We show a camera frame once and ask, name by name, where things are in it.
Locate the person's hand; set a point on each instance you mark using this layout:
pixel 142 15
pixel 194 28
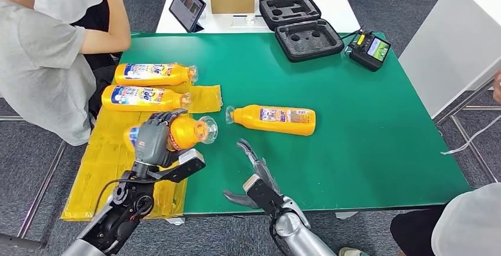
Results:
pixel 498 87

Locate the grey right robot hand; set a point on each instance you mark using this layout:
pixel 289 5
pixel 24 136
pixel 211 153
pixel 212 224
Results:
pixel 266 176

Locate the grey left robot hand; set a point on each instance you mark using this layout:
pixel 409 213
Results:
pixel 150 144

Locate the orange detergent bottle clear cap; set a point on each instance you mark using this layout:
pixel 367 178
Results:
pixel 156 76
pixel 188 133
pixel 250 119
pixel 145 99

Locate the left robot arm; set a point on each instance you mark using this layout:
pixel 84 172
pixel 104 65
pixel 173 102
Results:
pixel 117 215

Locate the yellow plastic sheet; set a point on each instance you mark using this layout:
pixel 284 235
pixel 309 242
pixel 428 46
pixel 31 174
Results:
pixel 101 176

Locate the white tape piece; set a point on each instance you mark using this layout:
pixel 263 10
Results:
pixel 346 215
pixel 175 221

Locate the black remote controller with screen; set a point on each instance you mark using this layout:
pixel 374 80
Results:
pixel 366 53

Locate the black foam-lined carrying case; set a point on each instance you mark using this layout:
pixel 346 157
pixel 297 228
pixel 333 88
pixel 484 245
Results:
pixel 308 41

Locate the black tablet with stand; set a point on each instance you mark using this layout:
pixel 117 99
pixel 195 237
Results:
pixel 187 6

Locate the small white plastic holder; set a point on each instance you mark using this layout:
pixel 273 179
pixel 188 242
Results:
pixel 249 21

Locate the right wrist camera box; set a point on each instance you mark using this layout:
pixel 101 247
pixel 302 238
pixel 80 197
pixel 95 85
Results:
pixel 262 195

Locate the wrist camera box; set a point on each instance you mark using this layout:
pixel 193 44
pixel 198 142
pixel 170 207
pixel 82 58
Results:
pixel 262 195
pixel 184 166

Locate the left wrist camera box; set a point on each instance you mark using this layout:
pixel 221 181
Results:
pixel 184 166

